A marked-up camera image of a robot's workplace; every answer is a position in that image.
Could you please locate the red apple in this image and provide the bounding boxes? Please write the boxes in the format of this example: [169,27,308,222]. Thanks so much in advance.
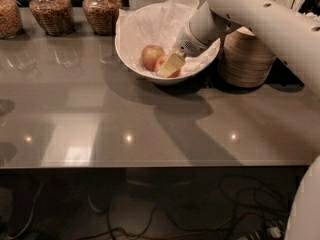
[154,55,181,78]

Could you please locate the white power adapter on floor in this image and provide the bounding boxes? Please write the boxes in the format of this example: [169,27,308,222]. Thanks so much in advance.
[268,227,282,239]

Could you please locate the left red-green apple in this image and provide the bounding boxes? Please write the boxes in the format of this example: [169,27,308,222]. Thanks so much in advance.
[141,45,165,71]

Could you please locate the black cables on floor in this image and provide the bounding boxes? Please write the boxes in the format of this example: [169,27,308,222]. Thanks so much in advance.
[76,173,298,240]

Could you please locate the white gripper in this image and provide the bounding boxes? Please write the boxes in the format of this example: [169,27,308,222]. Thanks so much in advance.
[158,23,213,78]

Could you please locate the left glass snack jar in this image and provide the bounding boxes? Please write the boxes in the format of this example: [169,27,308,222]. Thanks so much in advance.
[0,0,23,39]

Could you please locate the middle glass snack jar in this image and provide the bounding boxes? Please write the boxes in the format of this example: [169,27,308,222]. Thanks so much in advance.
[29,0,74,36]

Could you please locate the white ceramic bowl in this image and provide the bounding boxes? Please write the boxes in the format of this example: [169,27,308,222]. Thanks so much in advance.
[114,2,221,86]

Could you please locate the white tissue paper liner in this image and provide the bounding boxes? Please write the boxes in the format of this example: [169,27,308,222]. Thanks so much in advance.
[115,0,221,79]

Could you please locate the right glass snack jar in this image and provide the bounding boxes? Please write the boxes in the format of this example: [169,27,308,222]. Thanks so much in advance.
[82,0,122,36]

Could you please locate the glass snack jar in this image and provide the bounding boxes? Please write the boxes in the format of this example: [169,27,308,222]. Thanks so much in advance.
[0,0,23,39]
[82,0,122,36]
[29,0,74,36]

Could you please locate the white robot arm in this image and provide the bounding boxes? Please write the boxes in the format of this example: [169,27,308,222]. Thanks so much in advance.
[158,0,320,240]

